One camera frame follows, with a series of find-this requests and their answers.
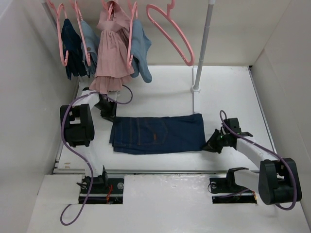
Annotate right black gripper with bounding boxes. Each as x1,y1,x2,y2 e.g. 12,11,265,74
200,129,229,153

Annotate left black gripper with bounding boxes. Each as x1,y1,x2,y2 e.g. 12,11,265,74
94,100,117,123

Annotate dark blue denim trousers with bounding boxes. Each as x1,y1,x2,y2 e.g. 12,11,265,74
109,114,206,155

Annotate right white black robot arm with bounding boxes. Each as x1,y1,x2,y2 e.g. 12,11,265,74
202,118,302,211

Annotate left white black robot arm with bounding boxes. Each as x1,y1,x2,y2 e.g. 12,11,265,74
60,88,117,193

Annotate pink hanger holding dress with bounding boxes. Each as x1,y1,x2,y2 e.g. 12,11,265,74
100,0,116,21

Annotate pink hanger far left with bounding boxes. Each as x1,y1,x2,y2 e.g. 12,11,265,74
47,0,69,67

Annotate empty pink hanger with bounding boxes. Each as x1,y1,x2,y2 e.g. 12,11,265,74
145,0,195,67

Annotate hanging pink dress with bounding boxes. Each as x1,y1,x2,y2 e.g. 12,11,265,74
89,1,134,94

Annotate white rack base left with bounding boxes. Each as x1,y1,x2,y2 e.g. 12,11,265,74
78,76,90,90

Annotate white rack base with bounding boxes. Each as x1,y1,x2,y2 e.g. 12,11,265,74
78,76,90,90
190,66,201,114

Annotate white rack base right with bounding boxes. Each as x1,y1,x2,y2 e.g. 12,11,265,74
190,66,201,114

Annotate hanging light blue garment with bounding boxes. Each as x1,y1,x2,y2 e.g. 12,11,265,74
81,21,100,77

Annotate hanging blue grey garment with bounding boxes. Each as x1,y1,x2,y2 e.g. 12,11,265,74
130,19,152,83

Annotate hanging dark denim garment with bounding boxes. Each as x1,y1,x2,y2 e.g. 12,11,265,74
62,19,86,80

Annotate grey rack pole left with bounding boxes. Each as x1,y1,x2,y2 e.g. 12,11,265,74
41,0,57,31

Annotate grey rack pole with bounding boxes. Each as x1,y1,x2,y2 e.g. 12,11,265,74
41,0,57,31
193,0,216,92

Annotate grey rack pole right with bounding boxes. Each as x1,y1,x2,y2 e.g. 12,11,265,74
193,0,216,92

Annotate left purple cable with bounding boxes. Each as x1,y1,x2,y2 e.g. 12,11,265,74
59,84,134,225

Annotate purple cable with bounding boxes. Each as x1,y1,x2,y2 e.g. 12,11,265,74
219,109,298,211
59,84,134,225

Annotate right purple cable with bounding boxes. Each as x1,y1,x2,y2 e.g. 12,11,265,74
219,109,298,211

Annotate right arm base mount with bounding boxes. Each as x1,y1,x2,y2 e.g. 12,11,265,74
207,177,257,204

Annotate aluminium rail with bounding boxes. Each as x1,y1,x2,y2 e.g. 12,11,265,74
53,168,227,174

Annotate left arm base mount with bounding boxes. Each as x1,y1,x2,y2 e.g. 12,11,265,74
86,176,124,204

